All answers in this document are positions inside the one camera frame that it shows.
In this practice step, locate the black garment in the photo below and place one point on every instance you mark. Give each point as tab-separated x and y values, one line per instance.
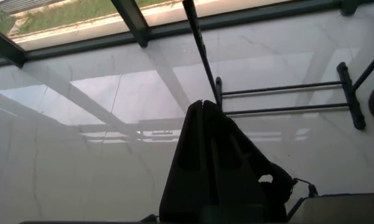
281	186

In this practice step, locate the window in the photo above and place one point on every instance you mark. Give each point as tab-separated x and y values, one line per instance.
137	25

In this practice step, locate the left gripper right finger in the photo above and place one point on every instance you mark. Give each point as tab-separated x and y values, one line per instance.
230	193

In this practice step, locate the black clothes rack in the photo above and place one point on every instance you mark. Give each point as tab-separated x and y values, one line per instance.
350	93

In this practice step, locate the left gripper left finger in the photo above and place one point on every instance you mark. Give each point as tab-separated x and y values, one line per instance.
183	186

